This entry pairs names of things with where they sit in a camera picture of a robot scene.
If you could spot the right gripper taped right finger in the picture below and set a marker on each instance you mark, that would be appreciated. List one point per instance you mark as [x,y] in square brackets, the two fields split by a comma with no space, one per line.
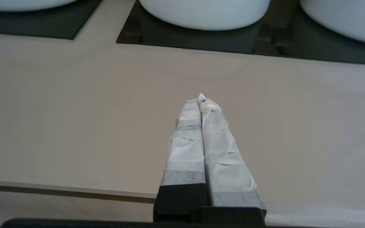
[223,158]

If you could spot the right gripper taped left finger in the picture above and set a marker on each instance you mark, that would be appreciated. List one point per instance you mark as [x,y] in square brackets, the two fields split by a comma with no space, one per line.
[185,152]

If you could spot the black glass cooktop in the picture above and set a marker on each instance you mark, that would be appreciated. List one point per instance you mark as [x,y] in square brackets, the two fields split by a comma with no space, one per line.
[201,41]
[43,25]

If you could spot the white round pot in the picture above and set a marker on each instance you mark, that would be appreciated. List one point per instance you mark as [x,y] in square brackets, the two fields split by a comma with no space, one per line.
[17,4]

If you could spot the white oval pot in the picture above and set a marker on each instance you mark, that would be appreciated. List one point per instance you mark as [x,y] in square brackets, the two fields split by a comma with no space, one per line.
[204,14]
[350,19]

